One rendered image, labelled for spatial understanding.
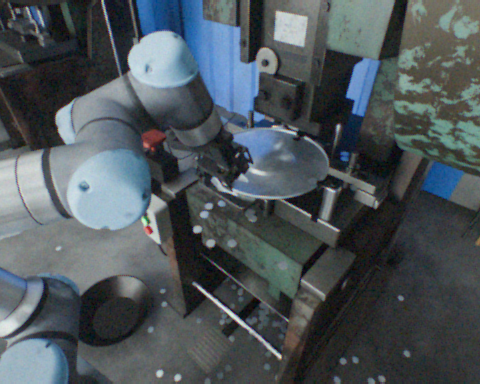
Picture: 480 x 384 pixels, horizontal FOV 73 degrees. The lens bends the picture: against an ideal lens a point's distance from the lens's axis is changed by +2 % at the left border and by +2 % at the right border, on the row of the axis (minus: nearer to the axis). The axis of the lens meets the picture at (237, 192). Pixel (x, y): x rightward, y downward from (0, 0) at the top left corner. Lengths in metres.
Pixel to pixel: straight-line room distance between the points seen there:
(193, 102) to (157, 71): 0.07
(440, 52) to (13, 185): 0.37
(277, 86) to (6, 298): 0.64
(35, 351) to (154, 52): 0.52
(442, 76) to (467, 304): 1.46
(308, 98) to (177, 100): 0.35
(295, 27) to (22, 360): 0.75
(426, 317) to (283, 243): 0.93
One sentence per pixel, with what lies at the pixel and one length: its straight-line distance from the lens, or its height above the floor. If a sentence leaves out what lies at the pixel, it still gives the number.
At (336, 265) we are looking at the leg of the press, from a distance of 0.77.
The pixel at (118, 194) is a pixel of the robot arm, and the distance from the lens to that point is 0.32.
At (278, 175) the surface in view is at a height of 0.78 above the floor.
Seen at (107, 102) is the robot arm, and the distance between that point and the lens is 0.43.
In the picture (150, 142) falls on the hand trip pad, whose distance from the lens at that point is 0.93.
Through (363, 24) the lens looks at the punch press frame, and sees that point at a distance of 0.59.
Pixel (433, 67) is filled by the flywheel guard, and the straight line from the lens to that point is 0.32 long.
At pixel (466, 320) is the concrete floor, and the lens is 1.67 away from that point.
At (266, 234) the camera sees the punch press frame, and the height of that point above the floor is 0.64.
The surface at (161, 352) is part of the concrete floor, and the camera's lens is 1.37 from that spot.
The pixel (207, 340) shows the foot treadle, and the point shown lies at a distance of 1.18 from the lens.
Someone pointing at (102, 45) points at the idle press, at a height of 0.65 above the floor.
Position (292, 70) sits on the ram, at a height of 0.99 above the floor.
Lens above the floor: 1.24
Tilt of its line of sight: 41 degrees down
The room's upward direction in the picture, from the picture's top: straight up
